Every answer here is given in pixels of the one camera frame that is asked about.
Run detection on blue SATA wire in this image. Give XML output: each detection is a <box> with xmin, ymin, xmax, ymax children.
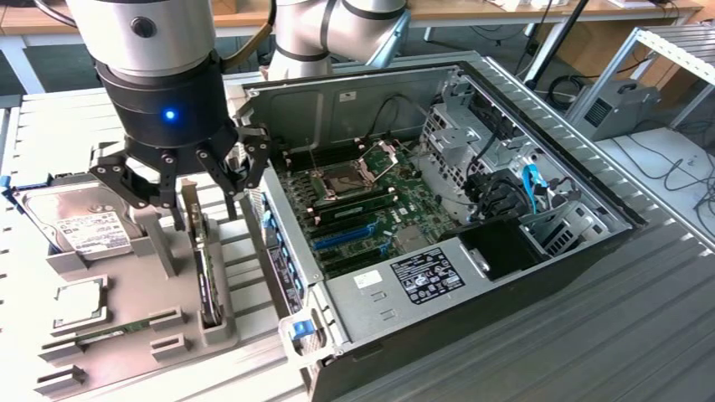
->
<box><xmin>522</xmin><ymin>162</ymin><xmax>548</xmax><ymax>217</ymax></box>

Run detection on silver drive cage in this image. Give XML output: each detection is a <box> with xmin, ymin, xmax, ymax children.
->
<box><xmin>418</xmin><ymin>73</ymin><xmax>488</xmax><ymax>198</ymax></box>

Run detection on silver power supply unit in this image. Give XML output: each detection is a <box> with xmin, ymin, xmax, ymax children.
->
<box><xmin>313</xmin><ymin>236</ymin><xmax>497</xmax><ymax>348</ymax></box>

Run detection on open black PC case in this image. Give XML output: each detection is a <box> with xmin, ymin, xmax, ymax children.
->
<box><xmin>222</xmin><ymin>49</ymin><xmax>650</xmax><ymax>402</ymax></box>

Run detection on black wire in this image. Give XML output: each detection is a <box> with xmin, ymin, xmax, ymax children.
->
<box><xmin>370</xmin><ymin>94</ymin><xmax>433</xmax><ymax>140</ymax></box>

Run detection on grey vented equipment box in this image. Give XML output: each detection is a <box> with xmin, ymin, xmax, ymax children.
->
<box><xmin>564</xmin><ymin>81</ymin><xmax>664</xmax><ymax>142</ymax></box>

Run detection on hard disk drive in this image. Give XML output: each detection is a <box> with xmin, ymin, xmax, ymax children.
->
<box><xmin>0</xmin><ymin>166</ymin><xmax>137</xmax><ymax>252</ymax></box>

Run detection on blue expansion slot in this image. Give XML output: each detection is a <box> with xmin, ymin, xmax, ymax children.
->
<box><xmin>311</xmin><ymin>225</ymin><xmax>377</xmax><ymax>251</ymax></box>

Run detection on grey parts rack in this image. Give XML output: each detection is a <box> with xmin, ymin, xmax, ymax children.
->
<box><xmin>33</xmin><ymin>194</ymin><xmax>239</xmax><ymax>397</ymax></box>

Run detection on silver chipset heatsink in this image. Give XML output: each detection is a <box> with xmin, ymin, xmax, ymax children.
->
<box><xmin>394</xmin><ymin>229</ymin><xmax>430</xmax><ymax>255</ymax></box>

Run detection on black graphics card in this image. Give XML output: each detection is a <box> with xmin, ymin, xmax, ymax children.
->
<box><xmin>179</xmin><ymin>178</ymin><xmax>229</xmax><ymax>330</ymax></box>

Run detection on black tripod pole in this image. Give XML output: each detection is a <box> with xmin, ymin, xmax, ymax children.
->
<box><xmin>526</xmin><ymin>0</ymin><xmax>592</xmax><ymax>88</ymax></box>

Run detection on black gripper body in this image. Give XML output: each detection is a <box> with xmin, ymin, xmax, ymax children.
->
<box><xmin>93</xmin><ymin>50</ymin><xmax>241</xmax><ymax>173</ymax></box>

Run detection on silver hard disk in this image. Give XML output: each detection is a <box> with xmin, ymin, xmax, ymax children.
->
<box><xmin>14</xmin><ymin>178</ymin><xmax>139</xmax><ymax>256</ymax></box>

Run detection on green RAM stick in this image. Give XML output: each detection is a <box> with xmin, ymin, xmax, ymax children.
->
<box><xmin>318</xmin><ymin>199</ymin><xmax>393</xmax><ymax>223</ymax></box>
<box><xmin>75</xmin><ymin>320</ymin><xmax>155</xmax><ymax>344</ymax></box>

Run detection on aluminium slat frame table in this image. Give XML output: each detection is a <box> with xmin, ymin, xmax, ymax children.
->
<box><xmin>564</xmin><ymin>24</ymin><xmax>715</xmax><ymax>131</ymax></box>

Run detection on CPU socket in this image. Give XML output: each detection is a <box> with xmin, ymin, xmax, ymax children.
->
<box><xmin>315</xmin><ymin>165</ymin><xmax>370</xmax><ymax>198</ymax></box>

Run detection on black cable coil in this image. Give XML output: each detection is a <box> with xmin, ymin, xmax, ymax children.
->
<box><xmin>549</xmin><ymin>74</ymin><xmax>586</xmax><ymax>106</ymax></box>

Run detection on black power cable bundle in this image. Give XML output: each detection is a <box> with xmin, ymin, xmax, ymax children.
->
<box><xmin>466</xmin><ymin>173</ymin><xmax>530</xmax><ymax>219</ymax></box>

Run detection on silver disk bay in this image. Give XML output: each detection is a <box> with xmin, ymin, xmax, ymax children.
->
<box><xmin>520</xmin><ymin>200</ymin><xmax>633</xmax><ymax>257</ymax></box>

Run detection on green motherboard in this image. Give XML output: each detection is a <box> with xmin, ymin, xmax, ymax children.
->
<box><xmin>277</xmin><ymin>137</ymin><xmax>465</xmax><ymax>280</ymax></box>

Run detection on wooden desk white legs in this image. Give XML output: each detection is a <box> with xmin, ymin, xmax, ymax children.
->
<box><xmin>407</xmin><ymin>0</ymin><xmax>706</xmax><ymax>83</ymax></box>
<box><xmin>0</xmin><ymin>6</ymin><xmax>277</xmax><ymax>95</ymax></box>

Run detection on silver CPU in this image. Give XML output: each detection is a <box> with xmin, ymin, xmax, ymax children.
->
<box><xmin>54</xmin><ymin>282</ymin><xmax>107</xmax><ymax>327</ymax></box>

